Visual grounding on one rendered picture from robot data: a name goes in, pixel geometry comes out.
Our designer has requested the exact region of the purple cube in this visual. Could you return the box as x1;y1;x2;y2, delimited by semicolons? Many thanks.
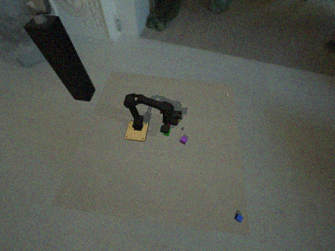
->
180;136;188;145

